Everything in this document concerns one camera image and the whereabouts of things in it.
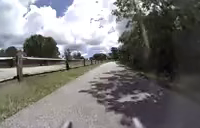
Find distant trees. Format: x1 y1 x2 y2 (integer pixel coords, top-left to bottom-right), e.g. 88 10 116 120
62 48 113 62

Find grey paved path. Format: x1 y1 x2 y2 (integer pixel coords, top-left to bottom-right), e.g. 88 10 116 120
0 61 200 128

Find large round tree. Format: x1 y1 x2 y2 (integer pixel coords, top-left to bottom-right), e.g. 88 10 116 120
22 34 61 59

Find robot's own part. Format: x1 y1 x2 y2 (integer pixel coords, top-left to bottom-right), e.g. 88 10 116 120
132 117 144 128
62 120 73 128

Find row of trees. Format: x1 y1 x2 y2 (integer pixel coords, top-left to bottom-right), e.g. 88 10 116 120
109 0 200 84

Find grass verge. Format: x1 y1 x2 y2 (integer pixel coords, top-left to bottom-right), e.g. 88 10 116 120
0 63 102 127

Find grass strip beside trees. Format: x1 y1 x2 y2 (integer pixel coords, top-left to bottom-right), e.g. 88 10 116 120
116 61 200 111

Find pale sandy ground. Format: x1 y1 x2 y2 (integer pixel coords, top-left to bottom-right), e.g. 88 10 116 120
0 63 86 85

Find wooden post fence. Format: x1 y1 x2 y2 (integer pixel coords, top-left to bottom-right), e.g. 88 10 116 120
0 50 104 86

